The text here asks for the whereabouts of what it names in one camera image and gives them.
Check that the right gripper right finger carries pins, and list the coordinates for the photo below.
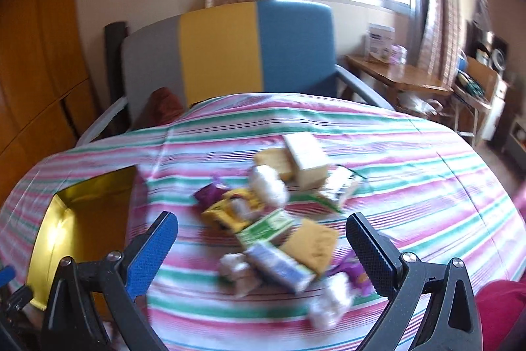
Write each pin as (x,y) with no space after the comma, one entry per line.
(377,254)

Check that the striped tablecloth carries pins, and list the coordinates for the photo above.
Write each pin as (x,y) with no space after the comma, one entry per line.
(423,186)

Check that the yellow sock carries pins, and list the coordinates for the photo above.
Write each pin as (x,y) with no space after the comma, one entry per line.
(236,210)

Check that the white blue product box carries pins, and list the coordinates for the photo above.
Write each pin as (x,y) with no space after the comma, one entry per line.
(379,42)

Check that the purple snack packet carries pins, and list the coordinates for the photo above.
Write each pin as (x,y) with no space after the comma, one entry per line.
(356,273)
(211,193)

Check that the dark red cushion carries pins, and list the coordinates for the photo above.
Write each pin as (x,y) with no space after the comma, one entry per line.
(162,107)

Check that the yellow sponge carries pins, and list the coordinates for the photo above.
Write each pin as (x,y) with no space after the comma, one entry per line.
(278,159)
(312,245)

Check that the wooden side table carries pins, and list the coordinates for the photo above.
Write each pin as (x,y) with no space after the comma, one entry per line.
(399,79)

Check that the cream cardboard box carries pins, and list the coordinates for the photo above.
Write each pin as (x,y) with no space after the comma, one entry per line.
(310,163)

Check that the grey yellow blue armchair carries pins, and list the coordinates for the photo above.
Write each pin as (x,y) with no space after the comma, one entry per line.
(270,46)

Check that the wooden wardrobe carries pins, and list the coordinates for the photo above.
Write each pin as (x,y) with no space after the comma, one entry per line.
(47,95)

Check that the cereal bar packet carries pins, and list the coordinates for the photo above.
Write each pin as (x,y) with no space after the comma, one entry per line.
(339,187)

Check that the blue Tempo tissue pack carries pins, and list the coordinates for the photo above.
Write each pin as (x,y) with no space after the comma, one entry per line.
(277,265)

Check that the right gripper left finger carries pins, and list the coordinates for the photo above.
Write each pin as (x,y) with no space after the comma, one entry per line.
(146,253)

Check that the green white small box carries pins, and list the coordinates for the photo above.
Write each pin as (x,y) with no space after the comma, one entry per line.
(272,228)

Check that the cardboard box on shelf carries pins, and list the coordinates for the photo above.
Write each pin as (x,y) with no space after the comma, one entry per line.
(493,87)

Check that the white plastic ball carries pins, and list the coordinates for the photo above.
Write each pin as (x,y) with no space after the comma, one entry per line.
(268,186)

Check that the gold tin box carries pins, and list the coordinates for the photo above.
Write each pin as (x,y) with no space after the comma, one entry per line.
(85,221)

